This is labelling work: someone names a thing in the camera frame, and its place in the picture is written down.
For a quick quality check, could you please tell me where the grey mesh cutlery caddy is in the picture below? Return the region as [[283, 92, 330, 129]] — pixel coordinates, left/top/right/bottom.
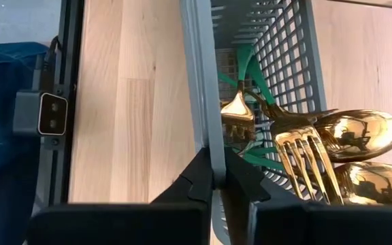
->
[[178, 0, 329, 245]]

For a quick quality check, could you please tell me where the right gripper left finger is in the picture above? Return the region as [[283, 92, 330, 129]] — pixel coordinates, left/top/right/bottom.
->
[[25, 146, 214, 245]]

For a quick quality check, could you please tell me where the person's leg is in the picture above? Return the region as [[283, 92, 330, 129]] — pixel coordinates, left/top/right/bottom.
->
[[0, 42, 50, 245]]

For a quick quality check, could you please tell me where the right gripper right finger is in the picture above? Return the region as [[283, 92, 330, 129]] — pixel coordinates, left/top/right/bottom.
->
[[220, 146, 392, 245]]

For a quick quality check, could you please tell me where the black aluminium table frame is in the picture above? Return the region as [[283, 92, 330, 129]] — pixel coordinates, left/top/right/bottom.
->
[[32, 0, 85, 215]]

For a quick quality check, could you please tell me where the grey table-level camera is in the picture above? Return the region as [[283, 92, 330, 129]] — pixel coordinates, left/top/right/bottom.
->
[[12, 90, 69, 137]]

